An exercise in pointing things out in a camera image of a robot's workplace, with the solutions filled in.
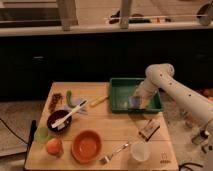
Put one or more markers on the brown wooden box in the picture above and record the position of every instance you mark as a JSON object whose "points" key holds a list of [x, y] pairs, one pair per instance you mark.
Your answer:
{"points": [[149, 130]]}

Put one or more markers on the white plastic spatula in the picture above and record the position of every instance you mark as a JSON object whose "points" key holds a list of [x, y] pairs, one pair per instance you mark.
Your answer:
{"points": [[60, 121]]}

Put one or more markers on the green plastic tray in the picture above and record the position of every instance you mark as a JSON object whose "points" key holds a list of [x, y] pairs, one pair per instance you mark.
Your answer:
{"points": [[121, 89]]}

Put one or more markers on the white cup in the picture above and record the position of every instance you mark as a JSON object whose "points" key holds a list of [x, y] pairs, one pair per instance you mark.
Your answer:
{"points": [[140, 151]]}

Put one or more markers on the brown dried food pile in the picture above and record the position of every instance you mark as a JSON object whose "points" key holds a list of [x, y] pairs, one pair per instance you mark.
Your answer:
{"points": [[56, 97]]}

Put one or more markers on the orange fruit toy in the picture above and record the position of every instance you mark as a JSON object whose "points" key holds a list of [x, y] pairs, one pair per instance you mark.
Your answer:
{"points": [[54, 147]]}

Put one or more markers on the green cup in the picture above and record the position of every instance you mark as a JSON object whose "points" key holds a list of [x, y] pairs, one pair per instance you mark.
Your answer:
{"points": [[41, 135]]}

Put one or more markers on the spice jar rack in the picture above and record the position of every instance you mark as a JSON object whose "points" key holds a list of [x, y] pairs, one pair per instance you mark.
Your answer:
{"points": [[202, 136]]}

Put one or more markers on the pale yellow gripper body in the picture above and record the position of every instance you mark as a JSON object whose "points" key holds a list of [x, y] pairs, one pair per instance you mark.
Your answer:
{"points": [[144, 103]]}

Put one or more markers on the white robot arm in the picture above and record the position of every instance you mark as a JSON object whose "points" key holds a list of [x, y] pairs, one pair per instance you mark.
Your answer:
{"points": [[161, 76]]}

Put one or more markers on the blue grey sponge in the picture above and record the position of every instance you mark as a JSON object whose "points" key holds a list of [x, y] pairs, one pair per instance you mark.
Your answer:
{"points": [[135, 101]]}

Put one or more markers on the green pepper toy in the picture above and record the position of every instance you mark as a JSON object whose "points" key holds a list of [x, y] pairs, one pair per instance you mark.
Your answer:
{"points": [[69, 100]]}

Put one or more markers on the silver fork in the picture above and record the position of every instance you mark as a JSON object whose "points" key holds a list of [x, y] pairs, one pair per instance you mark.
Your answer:
{"points": [[106, 159]]}

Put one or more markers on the orange bowl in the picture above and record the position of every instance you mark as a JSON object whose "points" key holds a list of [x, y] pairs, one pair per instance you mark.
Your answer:
{"points": [[86, 146]]}

